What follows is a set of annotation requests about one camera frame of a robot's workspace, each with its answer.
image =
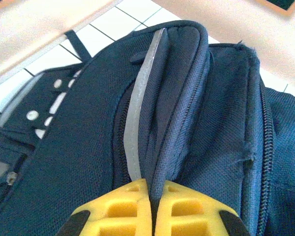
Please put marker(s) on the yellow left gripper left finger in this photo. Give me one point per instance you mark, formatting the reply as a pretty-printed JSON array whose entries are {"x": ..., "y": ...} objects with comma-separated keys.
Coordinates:
[{"x": 118, "y": 211}]

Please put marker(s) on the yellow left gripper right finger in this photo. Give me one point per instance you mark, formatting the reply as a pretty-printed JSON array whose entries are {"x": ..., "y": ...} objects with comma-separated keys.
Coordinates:
[{"x": 186, "y": 211}]

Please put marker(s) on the navy blue backpack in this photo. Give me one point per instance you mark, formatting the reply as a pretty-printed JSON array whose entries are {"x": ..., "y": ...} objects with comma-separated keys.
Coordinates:
[{"x": 88, "y": 110}]

